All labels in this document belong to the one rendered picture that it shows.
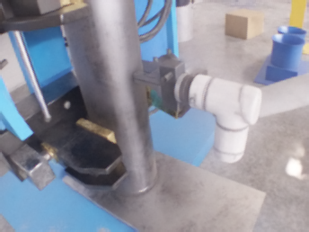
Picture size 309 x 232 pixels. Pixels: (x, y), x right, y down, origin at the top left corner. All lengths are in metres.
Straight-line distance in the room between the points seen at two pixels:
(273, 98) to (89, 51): 0.51
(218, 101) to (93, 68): 0.34
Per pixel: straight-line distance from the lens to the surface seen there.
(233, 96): 0.53
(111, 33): 0.63
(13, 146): 0.83
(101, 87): 0.68
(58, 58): 1.10
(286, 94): 0.68
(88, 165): 0.66
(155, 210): 0.98
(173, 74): 0.59
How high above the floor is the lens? 0.99
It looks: 36 degrees down
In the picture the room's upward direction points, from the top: 7 degrees counter-clockwise
